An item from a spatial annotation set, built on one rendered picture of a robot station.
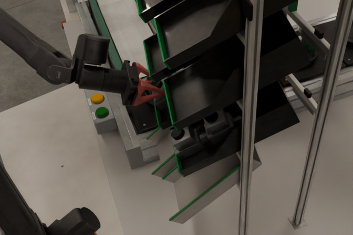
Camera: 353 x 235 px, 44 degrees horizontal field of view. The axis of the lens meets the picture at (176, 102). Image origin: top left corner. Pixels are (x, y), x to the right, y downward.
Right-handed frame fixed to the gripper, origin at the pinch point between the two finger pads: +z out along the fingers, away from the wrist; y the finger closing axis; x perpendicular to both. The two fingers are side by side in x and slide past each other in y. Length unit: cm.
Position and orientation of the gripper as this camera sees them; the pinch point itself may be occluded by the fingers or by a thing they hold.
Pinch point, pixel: (159, 87)
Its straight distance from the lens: 108.5
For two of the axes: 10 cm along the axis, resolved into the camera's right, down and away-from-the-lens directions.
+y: -2.1, -6.8, 7.0
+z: 9.2, 1.1, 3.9
